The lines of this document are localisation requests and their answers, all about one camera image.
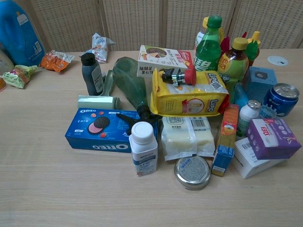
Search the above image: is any wooden folding screen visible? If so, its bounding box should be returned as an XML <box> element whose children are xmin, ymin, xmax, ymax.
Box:
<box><xmin>14</xmin><ymin>0</ymin><xmax>303</xmax><ymax>52</ymax></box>

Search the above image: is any yellow bottle with green leaves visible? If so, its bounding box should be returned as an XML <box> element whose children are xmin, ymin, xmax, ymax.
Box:
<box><xmin>241</xmin><ymin>30</ymin><xmax>262</xmax><ymax>68</ymax></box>

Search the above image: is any small white yogurt bottle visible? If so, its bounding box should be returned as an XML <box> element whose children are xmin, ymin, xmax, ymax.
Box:
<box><xmin>236</xmin><ymin>99</ymin><xmax>261</xmax><ymax>137</ymax></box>

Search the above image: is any red snack box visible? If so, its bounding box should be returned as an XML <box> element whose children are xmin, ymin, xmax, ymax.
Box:
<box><xmin>178</xmin><ymin>50</ymin><xmax>196</xmax><ymax>70</ymax></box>

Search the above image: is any white snack packet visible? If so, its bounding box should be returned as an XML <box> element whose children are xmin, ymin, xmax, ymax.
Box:
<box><xmin>85</xmin><ymin>32</ymin><xmax>116</xmax><ymax>64</ymax></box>

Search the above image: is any white nut snack box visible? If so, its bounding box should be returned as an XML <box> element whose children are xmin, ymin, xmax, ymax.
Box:
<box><xmin>136</xmin><ymin>44</ymin><xmax>181</xmax><ymax>78</ymax></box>

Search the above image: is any beige pouch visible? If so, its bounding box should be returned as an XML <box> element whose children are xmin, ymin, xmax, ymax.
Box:
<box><xmin>0</xmin><ymin>42</ymin><xmax>15</xmax><ymax>73</ymax></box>

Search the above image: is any blue Oreo cookie box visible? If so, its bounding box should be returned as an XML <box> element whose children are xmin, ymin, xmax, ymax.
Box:
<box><xmin>64</xmin><ymin>108</ymin><xmax>159</xmax><ymax>153</ymax></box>

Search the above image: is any orange blue slim box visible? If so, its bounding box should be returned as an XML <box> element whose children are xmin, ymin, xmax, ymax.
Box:
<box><xmin>211</xmin><ymin>103</ymin><xmax>240</xmax><ymax>177</ymax></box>

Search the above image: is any light blue box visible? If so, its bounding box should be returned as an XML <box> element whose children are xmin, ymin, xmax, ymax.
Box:
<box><xmin>241</xmin><ymin>66</ymin><xmax>278</xmax><ymax>104</ymax></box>

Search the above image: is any round metal tin can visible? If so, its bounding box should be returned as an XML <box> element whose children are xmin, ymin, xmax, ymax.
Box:
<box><xmin>174</xmin><ymin>156</ymin><xmax>212</xmax><ymax>191</ymax></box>

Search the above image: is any purple soap box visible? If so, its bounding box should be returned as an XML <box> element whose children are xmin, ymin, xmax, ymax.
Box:
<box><xmin>246</xmin><ymin>118</ymin><xmax>303</xmax><ymax>160</ymax></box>

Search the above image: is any orange snack packet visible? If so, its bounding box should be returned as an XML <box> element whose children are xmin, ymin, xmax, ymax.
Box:
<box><xmin>39</xmin><ymin>50</ymin><xmax>76</xmax><ymax>72</ymax></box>

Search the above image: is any yellow cap tea bottle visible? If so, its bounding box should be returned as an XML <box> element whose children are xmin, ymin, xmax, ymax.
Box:
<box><xmin>217</xmin><ymin>37</ymin><xmax>250</xmax><ymax>89</ymax></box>

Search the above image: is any blue detergent jug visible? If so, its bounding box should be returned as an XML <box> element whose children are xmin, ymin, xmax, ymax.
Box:
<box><xmin>0</xmin><ymin>0</ymin><xmax>47</xmax><ymax>67</ymax></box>

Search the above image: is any pale green lint roller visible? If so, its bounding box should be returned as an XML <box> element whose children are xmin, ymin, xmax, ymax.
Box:
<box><xmin>77</xmin><ymin>95</ymin><xmax>121</xmax><ymax>110</ymax></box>

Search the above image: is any round white table grommet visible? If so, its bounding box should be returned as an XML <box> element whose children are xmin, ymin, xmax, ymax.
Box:
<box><xmin>267</xmin><ymin>55</ymin><xmax>289</xmax><ymax>66</ymax></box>

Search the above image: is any green yellow snack packet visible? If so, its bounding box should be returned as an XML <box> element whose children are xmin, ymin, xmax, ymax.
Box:
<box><xmin>2</xmin><ymin>64</ymin><xmax>39</xmax><ymax>90</ymax></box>

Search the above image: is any blue milk drink can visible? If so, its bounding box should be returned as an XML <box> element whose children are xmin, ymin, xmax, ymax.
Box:
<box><xmin>259</xmin><ymin>83</ymin><xmax>300</xmax><ymax>119</ymax></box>

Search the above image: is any yellow Lipo snack bag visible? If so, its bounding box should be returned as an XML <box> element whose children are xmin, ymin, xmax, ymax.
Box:
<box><xmin>149</xmin><ymin>68</ymin><xmax>231</xmax><ymax>117</ymax></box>

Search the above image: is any dark grey bottle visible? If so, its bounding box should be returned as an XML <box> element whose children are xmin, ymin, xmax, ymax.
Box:
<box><xmin>80</xmin><ymin>53</ymin><xmax>105</xmax><ymax>96</ymax></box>

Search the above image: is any white plastic food pack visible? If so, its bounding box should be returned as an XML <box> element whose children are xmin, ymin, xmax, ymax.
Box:
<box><xmin>161</xmin><ymin>114</ymin><xmax>216</xmax><ymax>162</ymax></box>

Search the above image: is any green Sprite bottle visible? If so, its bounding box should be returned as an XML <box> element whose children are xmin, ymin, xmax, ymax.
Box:
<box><xmin>193</xmin><ymin>15</ymin><xmax>223</xmax><ymax>72</ymax></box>

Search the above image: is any white cardboard box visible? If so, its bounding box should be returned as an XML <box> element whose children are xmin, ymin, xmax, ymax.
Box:
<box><xmin>231</xmin><ymin>138</ymin><xmax>294</xmax><ymax>180</ymax></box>

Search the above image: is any white plastic bottle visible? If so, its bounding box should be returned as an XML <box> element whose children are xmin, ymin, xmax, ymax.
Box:
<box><xmin>128</xmin><ymin>121</ymin><xmax>159</xmax><ymax>178</ymax></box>

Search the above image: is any red emergency stop button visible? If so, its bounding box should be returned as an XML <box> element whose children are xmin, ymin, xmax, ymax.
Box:
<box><xmin>160</xmin><ymin>65</ymin><xmax>197</xmax><ymax>86</ymax></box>

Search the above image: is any green spray bottle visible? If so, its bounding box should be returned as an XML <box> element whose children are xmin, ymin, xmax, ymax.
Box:
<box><xmin>112</xmin><ymin>57</ymin><xmax>162</xmax><ymax>135</ymax></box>

